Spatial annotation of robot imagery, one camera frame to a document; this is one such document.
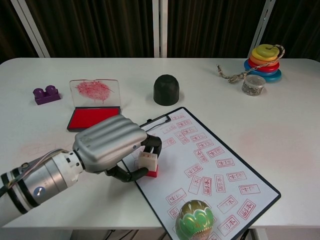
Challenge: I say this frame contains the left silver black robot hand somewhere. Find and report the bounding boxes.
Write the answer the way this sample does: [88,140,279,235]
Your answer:
[72,114,163,184]

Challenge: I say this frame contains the white and red block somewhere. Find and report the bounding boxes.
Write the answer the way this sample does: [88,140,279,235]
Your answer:
[137,152,160,179]

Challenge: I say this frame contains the red ink pad case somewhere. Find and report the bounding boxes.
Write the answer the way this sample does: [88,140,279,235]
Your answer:
[66,78,123,133]

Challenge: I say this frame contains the black dome cup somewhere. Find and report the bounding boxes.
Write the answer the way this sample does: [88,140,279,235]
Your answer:
[152,74,181,107]

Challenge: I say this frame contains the purple building block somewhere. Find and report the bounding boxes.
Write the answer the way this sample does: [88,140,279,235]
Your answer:
[32,84,62,106]

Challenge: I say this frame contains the black-edged stamped clipboard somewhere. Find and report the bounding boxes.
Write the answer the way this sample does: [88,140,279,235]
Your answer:
[122,106,282,240]

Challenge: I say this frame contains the green gold egg ornament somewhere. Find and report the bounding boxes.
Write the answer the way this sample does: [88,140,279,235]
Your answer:
[174,199,214,240]

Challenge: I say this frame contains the dark pleated curtain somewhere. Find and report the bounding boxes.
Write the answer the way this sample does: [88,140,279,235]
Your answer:
[0,0,320,65]

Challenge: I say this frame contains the clear jar of metal bits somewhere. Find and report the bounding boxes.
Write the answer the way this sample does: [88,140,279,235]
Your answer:
[240,75,266,98]

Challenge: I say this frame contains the white metal frame post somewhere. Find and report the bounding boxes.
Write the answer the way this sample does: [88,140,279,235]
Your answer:
[152,0,168,59]
[10,0,50,59]
[246,0,275,59]

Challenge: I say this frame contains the braided beige rope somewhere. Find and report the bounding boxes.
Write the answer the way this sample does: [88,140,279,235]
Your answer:
[216,44,286,85]

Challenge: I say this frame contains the dark blue stacking ring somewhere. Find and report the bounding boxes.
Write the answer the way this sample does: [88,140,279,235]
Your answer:
[243,60,281,75]

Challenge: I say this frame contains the orange stacking ring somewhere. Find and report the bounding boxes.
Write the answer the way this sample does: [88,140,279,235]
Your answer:
[249,54,280,65]

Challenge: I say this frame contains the light blue stacking ring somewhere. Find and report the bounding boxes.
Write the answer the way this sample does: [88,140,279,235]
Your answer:
[247,68,283,84]

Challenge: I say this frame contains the yellow stacking ring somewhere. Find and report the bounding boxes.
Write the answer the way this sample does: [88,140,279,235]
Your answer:
[251,44,281,61]

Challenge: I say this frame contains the red stacking ring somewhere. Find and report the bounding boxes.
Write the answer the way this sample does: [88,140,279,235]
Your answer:
[246,57,280,71]

